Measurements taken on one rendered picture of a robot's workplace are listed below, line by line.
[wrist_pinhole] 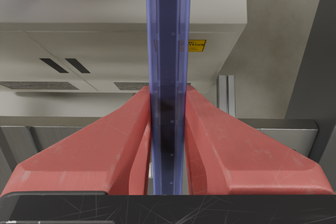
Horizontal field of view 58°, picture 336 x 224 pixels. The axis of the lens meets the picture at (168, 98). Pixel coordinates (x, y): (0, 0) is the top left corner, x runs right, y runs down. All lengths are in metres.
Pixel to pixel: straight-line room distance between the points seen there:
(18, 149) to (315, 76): 0.20
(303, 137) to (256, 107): 0.89
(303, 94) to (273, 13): 0.99
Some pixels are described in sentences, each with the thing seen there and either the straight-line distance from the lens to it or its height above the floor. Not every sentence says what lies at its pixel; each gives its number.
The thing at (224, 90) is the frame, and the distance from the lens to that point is 0.75.
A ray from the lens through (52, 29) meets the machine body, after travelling 0.53.
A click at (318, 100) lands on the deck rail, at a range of 0.21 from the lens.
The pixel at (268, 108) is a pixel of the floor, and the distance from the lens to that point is 1.11.
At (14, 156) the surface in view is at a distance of 0.23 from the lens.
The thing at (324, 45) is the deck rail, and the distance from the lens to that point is 0.21.
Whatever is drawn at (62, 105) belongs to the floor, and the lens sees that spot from 1.13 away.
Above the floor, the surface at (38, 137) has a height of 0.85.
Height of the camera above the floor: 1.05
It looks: 80 degrees down
